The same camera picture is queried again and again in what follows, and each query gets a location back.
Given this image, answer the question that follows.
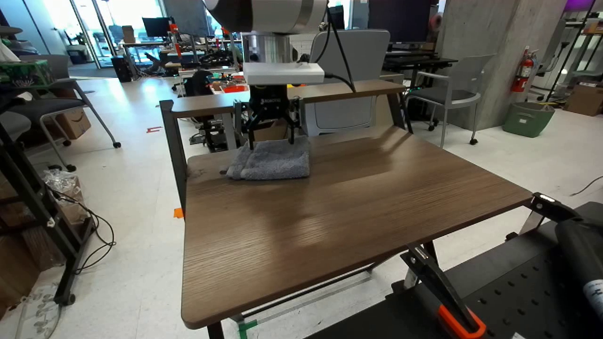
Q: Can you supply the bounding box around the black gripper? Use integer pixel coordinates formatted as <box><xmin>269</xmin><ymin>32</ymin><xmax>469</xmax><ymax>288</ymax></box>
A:
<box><xmin>244</xmin><ymin>83</ymin><xmax>299</xmax><ymax>151</ymax></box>

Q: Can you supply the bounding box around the grey towel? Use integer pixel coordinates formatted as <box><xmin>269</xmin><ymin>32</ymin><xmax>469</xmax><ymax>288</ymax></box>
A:
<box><xmin>218</xmin><ymin>138</ymin><xmax>312</xmax><ymax>183</ymax></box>

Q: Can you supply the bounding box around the cluttered white desk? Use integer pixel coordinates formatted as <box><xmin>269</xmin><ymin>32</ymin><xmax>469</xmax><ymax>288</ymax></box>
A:
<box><xmin>207</xmin><ymin>70</ymin><xmax>252</xmax><ymax>96</ymax></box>

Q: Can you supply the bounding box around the wooden back desk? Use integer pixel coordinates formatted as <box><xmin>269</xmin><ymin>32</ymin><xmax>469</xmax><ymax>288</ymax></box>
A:
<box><xmin>167</xmin><ymin>77</ymin><xmax>408</xmax><ymax>121</ymax></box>

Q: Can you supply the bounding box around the black backpack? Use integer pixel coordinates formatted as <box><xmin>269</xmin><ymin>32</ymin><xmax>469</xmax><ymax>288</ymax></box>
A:
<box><xmin>182</xmin><ymin>68</ymin><xmax>216</xmax><ymax>98</ymax></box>

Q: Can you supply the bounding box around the grey office chair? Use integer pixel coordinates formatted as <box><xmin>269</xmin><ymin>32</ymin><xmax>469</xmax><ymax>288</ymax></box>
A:
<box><xmin>299</xmin><ymin>28</ymin><xmax>391</xmax><ymax>138</ymax></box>

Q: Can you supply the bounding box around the small black computer monitor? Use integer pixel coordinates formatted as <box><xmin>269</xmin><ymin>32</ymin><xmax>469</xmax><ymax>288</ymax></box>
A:
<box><xmin>141</xmin><ymin>15</ymin><xmax>173</xmax><ymax>40</ymax></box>

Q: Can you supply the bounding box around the large dark monitor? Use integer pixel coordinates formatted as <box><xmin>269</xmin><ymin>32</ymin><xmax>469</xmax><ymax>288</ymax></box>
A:
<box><xmin>365</xmin><ymin>0</ymin><xmax>439</xmax><ymax>45</ymax></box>

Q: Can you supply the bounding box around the grey armchair with metal legs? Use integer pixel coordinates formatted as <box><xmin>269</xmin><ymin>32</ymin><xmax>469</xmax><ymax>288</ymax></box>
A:
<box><xmin>405</xmin><ymin>53</ymin><xmax>495</xmax><ymax>149</ymax></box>

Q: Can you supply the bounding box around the brown cardboard box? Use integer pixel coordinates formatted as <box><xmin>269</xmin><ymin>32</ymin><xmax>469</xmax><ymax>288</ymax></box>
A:
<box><xmin>54</xmin><ymin>107</ymin><xmax>94</xmax><ymax>141</ymax></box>
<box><xmin>565</xmin><ymin>83</ymin><xmax>603</xmax><ymax>117</ymax></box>

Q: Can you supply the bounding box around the green floor tape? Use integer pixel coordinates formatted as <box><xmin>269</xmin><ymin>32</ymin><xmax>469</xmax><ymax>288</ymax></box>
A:
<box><xmin>235</xmin><ymin>318</ymin><xmax>260</xmax><ymax>339</ymax></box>

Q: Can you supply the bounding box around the black office chair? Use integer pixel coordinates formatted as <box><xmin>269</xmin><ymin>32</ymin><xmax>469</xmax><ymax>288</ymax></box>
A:
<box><xmin>0</xmin><ymin>59</ymin><xmax>122</xmax><ymax>173</ymax></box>

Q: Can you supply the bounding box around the grey concrete column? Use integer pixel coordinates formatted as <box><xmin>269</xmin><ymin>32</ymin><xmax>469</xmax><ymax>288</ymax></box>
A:
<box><xmin>435</xmin><ymin>0</ymin><xmax>569</xmax><ymax>132</ymax></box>

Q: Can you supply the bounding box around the black metal shelf rack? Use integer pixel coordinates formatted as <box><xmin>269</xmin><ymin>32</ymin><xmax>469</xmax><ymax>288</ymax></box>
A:
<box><xmin>0</xmin><ymin>121</ymin><xmax>98</xmax><ymax>309</ymax></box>

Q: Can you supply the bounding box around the green plastic bin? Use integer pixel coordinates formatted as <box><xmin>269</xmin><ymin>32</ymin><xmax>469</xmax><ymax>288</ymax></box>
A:
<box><xmin>501</xmin><ymin>100</ymin><xmax>557</xmax><ymax>139</ymax></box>

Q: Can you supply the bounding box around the red fire extinguisher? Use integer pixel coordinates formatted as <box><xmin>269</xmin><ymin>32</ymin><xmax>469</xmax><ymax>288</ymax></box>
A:
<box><xmin>510</xmin><ymin>47</ymin><xmax>537</xmax><ymax>96</ymax></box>

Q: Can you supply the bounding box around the black and silver clamp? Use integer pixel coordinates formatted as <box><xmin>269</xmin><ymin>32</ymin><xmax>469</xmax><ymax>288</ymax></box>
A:
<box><xmin>518</xmin><ymin>190</ymin><xmax>584</xmax><ymax>237</ymax></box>

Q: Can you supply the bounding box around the black perforated platform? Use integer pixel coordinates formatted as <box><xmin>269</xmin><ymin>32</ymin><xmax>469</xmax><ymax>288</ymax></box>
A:
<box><xmin>305</xmin><ymin>200</ymin><xmax>603</xmax><ymax>339</ymax></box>

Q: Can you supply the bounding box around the black cylinder with white label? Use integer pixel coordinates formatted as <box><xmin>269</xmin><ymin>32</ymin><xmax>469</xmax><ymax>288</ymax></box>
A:
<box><xmin>554</xmin><ymin>217</ymin><xmax>603</xmax><ymax>324</ymax></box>

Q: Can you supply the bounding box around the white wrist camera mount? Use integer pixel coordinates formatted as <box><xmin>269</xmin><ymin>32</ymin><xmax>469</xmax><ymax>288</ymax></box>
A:
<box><xmin>241</xmin><ymin>60</ymin><xmax>326</xmax><ymax>87</ymax></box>

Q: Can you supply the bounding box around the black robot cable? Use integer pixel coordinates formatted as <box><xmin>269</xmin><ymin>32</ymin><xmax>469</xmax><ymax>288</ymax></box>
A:
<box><xmin>312</xmin><ymin>17</ymin><xmax>358</xmax><ymax>94</ymax></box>

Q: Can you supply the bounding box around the black floor cable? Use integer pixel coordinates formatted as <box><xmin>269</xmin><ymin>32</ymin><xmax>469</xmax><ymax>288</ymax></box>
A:
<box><xmin>73</xmin><ymin>202</ymin><xmax>118</xmax><ymax>275</ymax></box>

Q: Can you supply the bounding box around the orange-handled black clamp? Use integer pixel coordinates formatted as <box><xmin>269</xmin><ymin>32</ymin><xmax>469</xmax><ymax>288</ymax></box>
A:
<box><xmin>399</xmin><ymin>243</ymin><xmax>489</xmax><ymax>339</ymax></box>

